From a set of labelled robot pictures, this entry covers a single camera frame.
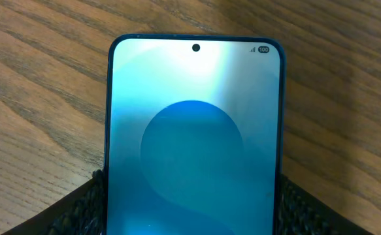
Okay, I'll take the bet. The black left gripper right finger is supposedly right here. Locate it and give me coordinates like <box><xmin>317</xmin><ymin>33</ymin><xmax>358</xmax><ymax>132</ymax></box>
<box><xmin>275</xmin><ymin>175</ymin><xmax>371</xmax><ymax>235</ymax></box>

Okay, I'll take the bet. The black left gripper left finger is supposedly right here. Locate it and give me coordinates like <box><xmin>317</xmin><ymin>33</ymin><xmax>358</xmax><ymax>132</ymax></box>
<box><xmin>3</xmin><ymin>170</ymin><xmax>105</xmax><ymax>235</ymax></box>

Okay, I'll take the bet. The blue Samsung Galaxy smartphone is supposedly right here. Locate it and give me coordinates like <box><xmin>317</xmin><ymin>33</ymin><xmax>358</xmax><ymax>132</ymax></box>
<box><xmin>104</xmin><ymin>34</ymin><xmax>286</xmax><ymax>235</ymax></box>

